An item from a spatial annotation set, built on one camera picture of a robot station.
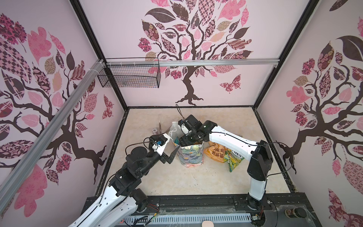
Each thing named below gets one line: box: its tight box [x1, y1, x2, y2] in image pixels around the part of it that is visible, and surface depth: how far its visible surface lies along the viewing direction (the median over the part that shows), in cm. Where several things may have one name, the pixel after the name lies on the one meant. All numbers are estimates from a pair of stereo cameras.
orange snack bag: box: [203, 140, 226, 163], surface depth 91 cm
